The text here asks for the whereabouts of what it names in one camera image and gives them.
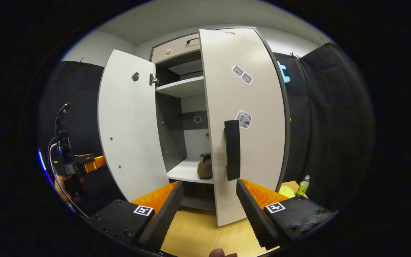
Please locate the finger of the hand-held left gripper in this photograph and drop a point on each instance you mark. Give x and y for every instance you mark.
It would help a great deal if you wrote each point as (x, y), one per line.
(96, 164)

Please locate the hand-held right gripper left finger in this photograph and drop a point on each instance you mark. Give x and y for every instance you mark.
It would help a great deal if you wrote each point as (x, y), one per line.
(166, 217)

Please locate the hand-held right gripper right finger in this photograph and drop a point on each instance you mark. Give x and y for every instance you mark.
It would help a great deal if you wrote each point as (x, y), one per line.
(253, 217)

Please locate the white cabinet door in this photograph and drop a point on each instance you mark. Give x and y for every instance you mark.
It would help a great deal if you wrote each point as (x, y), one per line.
(255, 150)
(130, 125)

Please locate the brown fuzzy shoe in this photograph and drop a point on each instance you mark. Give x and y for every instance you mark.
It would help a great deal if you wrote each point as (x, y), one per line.
(205, 167)

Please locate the white shoe cabinet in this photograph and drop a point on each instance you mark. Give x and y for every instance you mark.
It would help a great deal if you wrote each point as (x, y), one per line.
(184, 87)

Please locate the white cabinet drawer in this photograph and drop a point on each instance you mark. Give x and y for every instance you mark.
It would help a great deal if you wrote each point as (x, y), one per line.
(180, 49)

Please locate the yellow round object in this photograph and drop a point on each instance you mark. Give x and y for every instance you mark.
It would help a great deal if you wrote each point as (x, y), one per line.
(287, 192)

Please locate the green drink bottle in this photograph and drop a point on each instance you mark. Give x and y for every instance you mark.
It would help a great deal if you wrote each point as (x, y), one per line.
(302, 187)

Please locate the black backdrop cloth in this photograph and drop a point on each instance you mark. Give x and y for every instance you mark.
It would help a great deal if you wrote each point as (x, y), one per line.
(80, 85)
(334, 125)

